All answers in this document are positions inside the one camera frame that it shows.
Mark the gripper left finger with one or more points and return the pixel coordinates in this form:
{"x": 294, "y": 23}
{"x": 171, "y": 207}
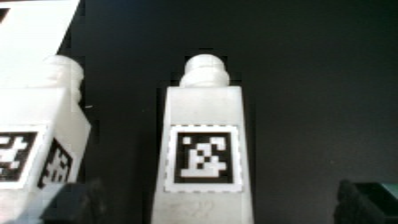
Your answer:
{"x": 79, "y": 205}

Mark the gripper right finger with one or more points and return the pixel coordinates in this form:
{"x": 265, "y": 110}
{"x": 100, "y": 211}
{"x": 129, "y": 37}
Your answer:
{"x": 367, "y": 203}

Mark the white table leg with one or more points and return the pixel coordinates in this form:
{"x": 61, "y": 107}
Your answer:
{"x": 43, "y": 136}
{"x": 203, "y": 183}

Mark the white square table top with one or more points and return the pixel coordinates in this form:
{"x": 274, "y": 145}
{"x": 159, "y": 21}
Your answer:
{"x": 34, "y": 23}

